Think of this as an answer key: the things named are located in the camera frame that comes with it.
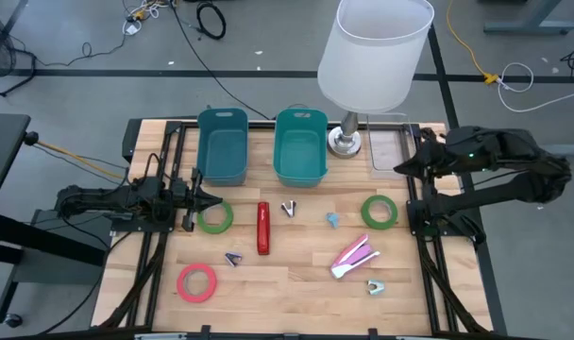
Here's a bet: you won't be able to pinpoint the long black floor cable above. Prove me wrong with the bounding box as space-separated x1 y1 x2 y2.
166 0 273 122

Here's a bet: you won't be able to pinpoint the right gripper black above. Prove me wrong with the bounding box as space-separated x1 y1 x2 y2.
393 126 458 179

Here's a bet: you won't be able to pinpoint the yellow extension cable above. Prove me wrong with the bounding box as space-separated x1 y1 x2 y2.
446 0 500 87

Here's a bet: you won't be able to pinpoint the grey floor plate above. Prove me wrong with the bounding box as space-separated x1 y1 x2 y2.
12 209 114 286

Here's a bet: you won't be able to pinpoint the clear plastic container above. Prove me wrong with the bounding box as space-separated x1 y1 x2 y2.
364 110 420 180

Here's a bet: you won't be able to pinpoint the dark green tape roll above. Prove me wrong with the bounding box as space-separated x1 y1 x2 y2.
360 194 399 231

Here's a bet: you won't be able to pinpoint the dark teal plastic bin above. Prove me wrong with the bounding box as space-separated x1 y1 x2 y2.
195 107 250 188

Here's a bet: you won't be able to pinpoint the black side table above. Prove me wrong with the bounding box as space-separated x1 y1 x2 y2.
0 111 108 327

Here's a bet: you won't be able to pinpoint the bright green tape roll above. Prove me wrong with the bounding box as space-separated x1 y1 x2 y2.
195 199 235 235

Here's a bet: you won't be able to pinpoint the silver table lamp white shade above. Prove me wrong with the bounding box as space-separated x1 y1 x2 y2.
316 0 436 161

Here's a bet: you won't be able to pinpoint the grey desk foot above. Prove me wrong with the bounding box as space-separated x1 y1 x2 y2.
482 0 574 36

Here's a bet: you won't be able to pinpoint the red stapler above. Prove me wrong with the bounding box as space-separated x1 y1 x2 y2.
256 201 272 257

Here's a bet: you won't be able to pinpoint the black coiled cable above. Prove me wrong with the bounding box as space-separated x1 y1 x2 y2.
194 1 228 42

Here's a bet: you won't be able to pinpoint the white floor cable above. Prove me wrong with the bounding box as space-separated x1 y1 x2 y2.
496 60 574 114

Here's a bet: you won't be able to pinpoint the black aluminium table frame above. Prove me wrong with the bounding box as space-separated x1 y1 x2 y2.
91 117 495 340

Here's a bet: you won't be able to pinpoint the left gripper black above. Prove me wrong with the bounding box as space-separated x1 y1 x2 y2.
169 167 225 233

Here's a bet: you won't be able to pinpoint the thin black floor cable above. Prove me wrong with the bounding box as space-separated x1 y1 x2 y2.
31 32 127 68

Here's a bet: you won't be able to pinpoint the teal plastic bin with label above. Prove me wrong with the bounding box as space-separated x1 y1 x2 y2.
271 108 329 189

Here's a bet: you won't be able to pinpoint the pink stapler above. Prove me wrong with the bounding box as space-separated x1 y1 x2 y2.
329 232 381 281

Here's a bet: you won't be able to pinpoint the red tape roll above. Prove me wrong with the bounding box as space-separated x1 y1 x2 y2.
176 263 218 304

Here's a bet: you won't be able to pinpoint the black caster wheel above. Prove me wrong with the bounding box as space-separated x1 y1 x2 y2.
2 312 25 330

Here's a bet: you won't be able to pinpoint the black cable bundle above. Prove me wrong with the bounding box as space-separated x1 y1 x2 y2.
416 235 491 334
97 229 169 330

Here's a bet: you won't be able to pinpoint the orange cable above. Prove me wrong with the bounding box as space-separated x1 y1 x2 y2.
35 138 127 183

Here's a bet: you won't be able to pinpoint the tangled white yellow cables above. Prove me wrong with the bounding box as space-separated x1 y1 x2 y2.
124 0 177 24

